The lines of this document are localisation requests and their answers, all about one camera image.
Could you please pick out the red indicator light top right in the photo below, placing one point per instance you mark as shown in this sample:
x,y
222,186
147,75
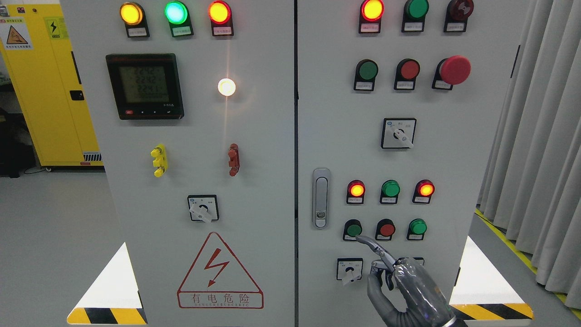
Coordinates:
x,y
370,16

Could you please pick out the upper right rotary selector switch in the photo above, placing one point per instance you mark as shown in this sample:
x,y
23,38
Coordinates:
x,y
398,133

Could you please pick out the grey electrical control cabinet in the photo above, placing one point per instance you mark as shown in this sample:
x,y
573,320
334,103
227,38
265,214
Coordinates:
x,y
294,110

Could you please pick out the green indicator light top left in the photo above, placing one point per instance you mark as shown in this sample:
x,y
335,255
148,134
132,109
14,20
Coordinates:
x,y
178,17

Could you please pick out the green indicator light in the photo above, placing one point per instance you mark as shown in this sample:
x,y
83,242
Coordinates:
x,y
414,14
178,17
389,192

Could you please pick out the red mushroom emergency stop button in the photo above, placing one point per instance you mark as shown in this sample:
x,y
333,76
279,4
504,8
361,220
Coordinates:
x,y
451,71

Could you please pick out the red electrical hazard warning sticker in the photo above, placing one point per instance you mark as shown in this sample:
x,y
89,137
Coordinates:
x,y
218,280

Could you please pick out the red indicator light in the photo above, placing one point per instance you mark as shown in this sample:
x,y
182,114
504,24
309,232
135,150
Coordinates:
x,y
220,16
370,16
355,192
423,191

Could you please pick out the lower white rotary selector switch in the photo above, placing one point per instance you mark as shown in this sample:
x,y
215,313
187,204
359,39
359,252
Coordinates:
x,y
349,270

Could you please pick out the red indicator light top left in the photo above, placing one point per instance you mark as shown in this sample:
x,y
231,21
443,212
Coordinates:
x,y
220,16

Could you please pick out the green push button lower right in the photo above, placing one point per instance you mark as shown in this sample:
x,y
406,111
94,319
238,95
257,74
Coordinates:
x,y
416,230

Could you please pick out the white glowing indicator light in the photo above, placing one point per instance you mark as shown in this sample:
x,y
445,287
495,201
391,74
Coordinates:
x,y
226,87

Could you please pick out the right yellow black striped foot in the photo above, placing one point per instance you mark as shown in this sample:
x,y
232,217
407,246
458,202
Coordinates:
x,y
493,311

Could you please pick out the red test terminal block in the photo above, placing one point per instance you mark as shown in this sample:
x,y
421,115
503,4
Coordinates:
x,y
234,159

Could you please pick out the black digital power meter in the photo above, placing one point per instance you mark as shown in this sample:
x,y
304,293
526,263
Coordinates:
x,y
145,86

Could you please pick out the black key selector switch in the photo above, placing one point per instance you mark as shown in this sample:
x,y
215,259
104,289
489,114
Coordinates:
x,y
419,260

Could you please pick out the grey robotic right hand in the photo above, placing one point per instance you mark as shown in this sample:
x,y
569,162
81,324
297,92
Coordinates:
x,y
426,305

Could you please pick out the left yellow black striped foot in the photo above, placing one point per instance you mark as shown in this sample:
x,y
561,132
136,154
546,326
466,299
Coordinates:
x,y
120,316

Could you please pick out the yellow black striped foot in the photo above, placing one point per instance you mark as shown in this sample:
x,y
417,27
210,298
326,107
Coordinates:
x,y
120,316
493,311

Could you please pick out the green indicator light top right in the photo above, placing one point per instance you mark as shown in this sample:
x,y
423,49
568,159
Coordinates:
x,y
414,14

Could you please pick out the green start push button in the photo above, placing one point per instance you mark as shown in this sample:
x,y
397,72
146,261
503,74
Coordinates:
x,y
352,229

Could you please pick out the red indicator light lower right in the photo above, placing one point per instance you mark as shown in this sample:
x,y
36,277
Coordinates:
x,y
423,191

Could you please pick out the yellow black floor tape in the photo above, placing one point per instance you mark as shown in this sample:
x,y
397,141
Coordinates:
x,y
523,257

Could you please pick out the left door rotary selector switch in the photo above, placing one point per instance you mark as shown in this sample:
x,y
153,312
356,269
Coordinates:
x,y
203,208

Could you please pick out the red push button upper row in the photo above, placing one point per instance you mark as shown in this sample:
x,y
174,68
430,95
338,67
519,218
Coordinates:
x,y
406,73

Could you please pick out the green push button upper row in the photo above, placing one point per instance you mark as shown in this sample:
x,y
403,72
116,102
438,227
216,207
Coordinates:
x,y
366,72

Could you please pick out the green indicator light lower middle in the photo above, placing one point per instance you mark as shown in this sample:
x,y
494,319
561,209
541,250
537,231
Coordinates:
x,y
389,192

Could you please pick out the silver cabinet door handle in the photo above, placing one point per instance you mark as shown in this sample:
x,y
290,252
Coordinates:
x,y
320,188

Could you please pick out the red indicator light lower left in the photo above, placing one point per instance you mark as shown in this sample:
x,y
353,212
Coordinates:
x,y
355,192

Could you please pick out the grey curtain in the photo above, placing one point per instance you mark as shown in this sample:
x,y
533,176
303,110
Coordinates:
x,y
532,185

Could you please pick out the yellow test terminal block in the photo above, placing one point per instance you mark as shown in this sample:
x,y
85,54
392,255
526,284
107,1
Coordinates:
x,y
159,155

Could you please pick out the yellow safety storage cabinet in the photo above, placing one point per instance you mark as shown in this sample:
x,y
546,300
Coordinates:
x,y
36,47

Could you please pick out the yellow indicator light top left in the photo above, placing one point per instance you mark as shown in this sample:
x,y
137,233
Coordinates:
x,y
134,19

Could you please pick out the red stop push button lower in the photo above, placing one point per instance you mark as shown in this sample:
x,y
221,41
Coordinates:
x,y
385,230

